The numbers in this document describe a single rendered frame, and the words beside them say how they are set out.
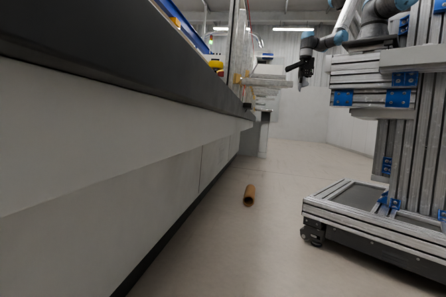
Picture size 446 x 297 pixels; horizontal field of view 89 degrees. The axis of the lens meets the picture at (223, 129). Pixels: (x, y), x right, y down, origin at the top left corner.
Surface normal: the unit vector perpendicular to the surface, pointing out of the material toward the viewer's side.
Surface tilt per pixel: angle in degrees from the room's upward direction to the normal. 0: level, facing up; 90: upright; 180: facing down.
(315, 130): 90
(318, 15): 90
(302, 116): 90
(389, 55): 90
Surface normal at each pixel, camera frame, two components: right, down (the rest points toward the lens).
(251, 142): -0.17, 0.03
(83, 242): 0.98, 0.10
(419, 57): -0.65, -0.03
